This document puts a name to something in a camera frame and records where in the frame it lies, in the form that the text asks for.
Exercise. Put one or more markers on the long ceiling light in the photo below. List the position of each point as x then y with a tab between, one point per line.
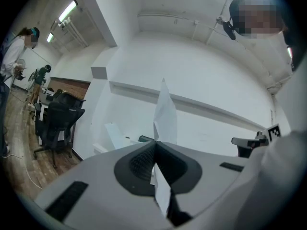
68	10
289	52
50	37

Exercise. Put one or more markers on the person's head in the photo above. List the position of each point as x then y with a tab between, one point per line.
257	15

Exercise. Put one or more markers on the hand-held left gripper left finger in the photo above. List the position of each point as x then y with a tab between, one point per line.
96	200

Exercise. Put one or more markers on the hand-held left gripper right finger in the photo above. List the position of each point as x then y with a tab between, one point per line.
204	159

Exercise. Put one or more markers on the standing fan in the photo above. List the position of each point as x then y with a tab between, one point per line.
31	77
21	62

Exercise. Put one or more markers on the white sheet of paper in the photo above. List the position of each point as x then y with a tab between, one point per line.
165	109

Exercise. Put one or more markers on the black office chair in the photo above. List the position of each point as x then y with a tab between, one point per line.
69	99
56	123

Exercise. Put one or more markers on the white flat panel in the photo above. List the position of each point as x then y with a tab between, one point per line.
117	135

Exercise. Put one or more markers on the black head-mounted camera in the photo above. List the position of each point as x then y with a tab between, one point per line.
229	29

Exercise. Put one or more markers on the person's white shirt torso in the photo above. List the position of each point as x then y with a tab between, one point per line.
291	97

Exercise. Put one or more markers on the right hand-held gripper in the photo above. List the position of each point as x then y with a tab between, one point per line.
273	132

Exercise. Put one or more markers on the dark green box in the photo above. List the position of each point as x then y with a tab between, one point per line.
145	138

